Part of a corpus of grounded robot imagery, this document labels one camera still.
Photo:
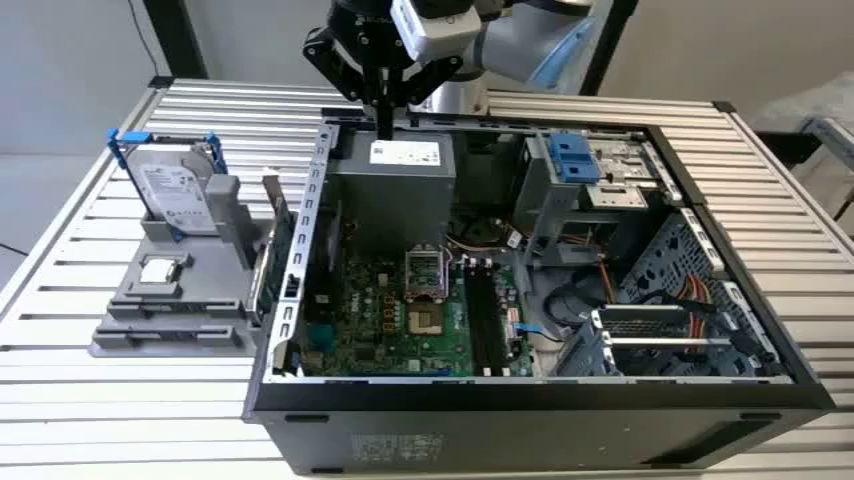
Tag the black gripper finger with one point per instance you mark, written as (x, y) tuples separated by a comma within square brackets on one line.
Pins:
[(333, 65), (427, 80)]

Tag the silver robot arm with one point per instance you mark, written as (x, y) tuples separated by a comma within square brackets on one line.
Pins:
[(514, 40)]

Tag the black RAM slot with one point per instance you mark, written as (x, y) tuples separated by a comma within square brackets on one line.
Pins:
[(479, 315), (498, 315)]

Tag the grey power supply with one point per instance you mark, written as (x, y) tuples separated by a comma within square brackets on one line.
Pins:
[(393, 200)]

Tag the black table corner cap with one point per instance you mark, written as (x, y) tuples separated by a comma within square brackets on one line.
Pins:
[(161, 82), (723, 107)]

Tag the blue drive latch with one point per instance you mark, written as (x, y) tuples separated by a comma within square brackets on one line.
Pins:
[(570, 160)]

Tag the black round speaker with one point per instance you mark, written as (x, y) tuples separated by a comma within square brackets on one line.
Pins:
[(480, 231)]

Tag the hard disk in blue carrier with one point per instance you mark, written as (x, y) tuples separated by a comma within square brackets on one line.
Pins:
[(169, 190)]

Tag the metal drive bay cage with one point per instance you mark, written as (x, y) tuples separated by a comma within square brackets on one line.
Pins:
[(614, 195)]

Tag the green graphics card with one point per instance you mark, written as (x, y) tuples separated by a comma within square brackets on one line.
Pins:
[(280, 250)]

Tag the green motherboard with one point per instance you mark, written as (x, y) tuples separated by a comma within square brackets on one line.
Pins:
[(373, 310)]

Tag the grey parts rack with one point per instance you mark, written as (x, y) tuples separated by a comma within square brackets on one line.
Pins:
[(200, 280)]

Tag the CPU socket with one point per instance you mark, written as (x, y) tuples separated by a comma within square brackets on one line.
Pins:
[(427, 320)]

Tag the silver CPU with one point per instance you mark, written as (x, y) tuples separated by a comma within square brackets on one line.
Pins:
[(157, 271)]

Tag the teal port block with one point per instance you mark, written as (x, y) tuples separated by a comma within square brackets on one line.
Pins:
[(321, 337)]

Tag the grey metal disk bay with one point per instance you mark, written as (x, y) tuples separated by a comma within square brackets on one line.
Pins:
[(640, 317)]

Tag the blue expansion slot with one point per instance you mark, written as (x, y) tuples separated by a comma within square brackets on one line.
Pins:
[(436, 372)]

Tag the clear plastic wrap bundle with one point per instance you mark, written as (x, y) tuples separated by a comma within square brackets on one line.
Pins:
[(820, 95)]

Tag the black PC case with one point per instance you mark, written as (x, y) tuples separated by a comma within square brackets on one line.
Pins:
[(534, 440)]

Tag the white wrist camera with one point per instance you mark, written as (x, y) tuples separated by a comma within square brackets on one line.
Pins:
[(434, 25)]

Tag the black frame post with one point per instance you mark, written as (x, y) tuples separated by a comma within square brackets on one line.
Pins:
[(176, 40), (610, 45)]

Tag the black metal bracket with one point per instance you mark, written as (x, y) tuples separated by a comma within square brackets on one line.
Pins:
[(787, 147)]

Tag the silver aluminium frame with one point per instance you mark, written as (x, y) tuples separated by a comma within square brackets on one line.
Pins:
[(834, 135)]

